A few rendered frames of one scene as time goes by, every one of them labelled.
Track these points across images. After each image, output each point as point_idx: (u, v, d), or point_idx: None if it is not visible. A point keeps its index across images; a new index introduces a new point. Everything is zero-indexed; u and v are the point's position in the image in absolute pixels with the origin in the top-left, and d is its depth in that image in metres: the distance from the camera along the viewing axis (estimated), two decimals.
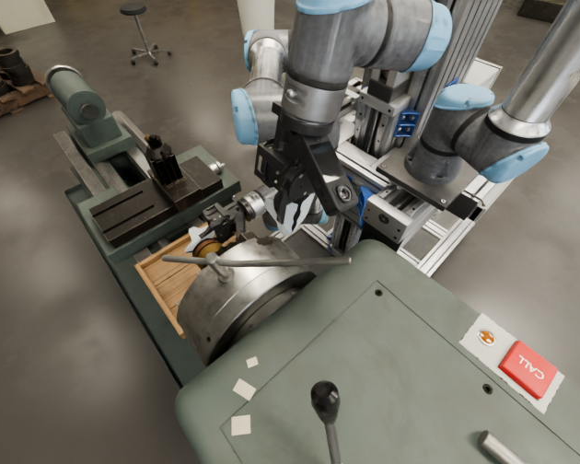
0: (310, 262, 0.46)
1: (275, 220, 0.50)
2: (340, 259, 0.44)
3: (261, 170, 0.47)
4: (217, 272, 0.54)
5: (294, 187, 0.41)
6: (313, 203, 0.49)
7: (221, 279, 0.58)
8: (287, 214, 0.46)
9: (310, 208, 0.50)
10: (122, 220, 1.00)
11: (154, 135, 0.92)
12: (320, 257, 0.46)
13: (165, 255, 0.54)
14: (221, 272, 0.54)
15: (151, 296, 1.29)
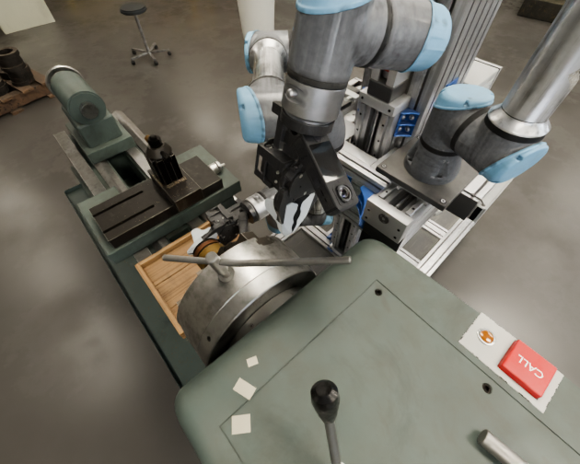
0: (310, 262, 0.46)
1: (275, 220, 0.50)
2: (340, 258, 0.44)
3: (261, 170, 0.47)
4: (217, 272, 0.54)
5: (294, 187, 0.42)
6: (313, 203, 0.49)
7: (221, 279, 0.58)
8: (287, 214, 0.46)
9: (310, 208, 0.50)
10: (122, 220, 1.00)
11: (154, 135, 0.92)
12: (320, 257, 0.46)
13: (165, 254, 0.54)
14: (221, 272, 0.54)
15: (151, 296, 1.29)
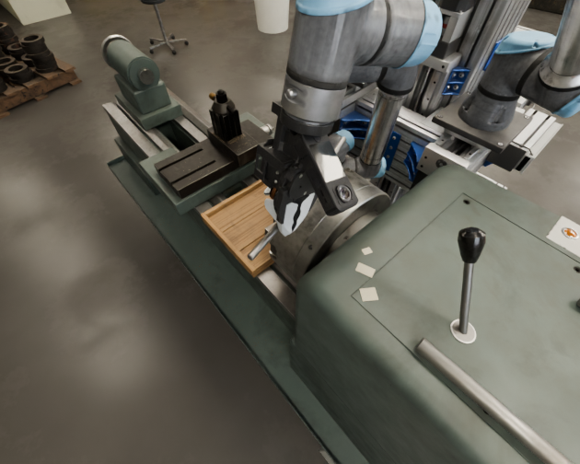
0: (270, 230, 0.50)
1: (275, 220, 0.50)
2: (255, 249, 0.47)
3: (261, 170, 0.47)
4: None
5: (294, 187, 0.42)
6: (313, 203, 0.49)
7: None
8: (287, 214, 0.46)
9: (310, 208, 0.50)
10: (188, 173, 1.06)
11: (222, 90, 0.98)
12: (269, 238, 0.49)
13: (345, 139, 0.62)
14: None
15: (201, 256, 1.36)
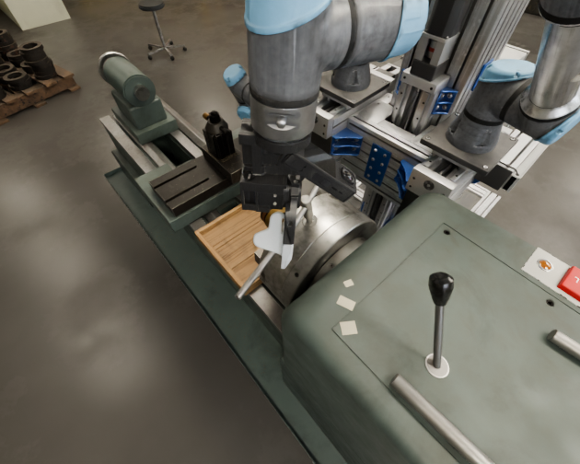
0: (256, 268, 0.52)
1: (275, 250, 0.44)
2: (242, 289, 0.49)
3: (246, 202, 0.42)
4: None
5: (300, 198, 0.41)
6: None
7: None
8: (294, 231, 0.43)
9: None
10: (182, 191, 1.08)
11: (214, 111, 1.01)
12: (256, 277, 0.51)
13: None
14: None
15: (196, 269, 1.38)
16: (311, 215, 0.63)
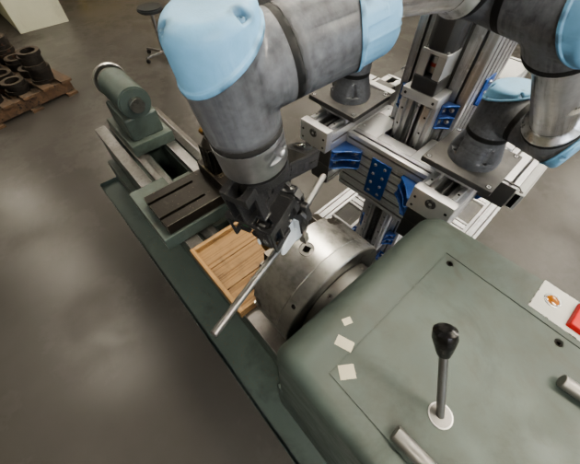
0: (237, 296, 0.43)
1: (295, 241, 0.48)
2: (219, 324, 0.41)
3: (272, 246, 0.40)
4: None
5: (300, 195, 0.41)
6: None
7: (304, 244, 0.65)
8: None
9: None
10: (177, 208, 1.06)
11: None
12: (237, 307, 0.42)
13: (325, 176, 0.55)
14: None
15: (192, 284, 1.35)
16: (305, 229, 0.55)
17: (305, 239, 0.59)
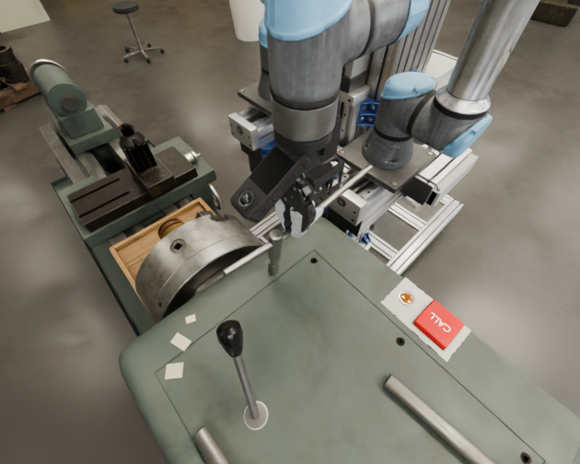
0: (349, 184, 0.55)
1: (289, 210, 0.51)
2: (365, 168, 0.56)
3: None
4: (278, 254, 0.51)
5: None
6: (303, 226, 0.45)
7: (176, 241, 0.64)
8: (276, 203, 0.48)
9: (302, 230, 0.46)
10: (98, 205, 1.04)
11: (126, 124, 0.97)
12: (351, 178, 0.56)
13: (224, 269, 0.45)
14: (280, 253, 0.52)
15: None
16: None
17: None
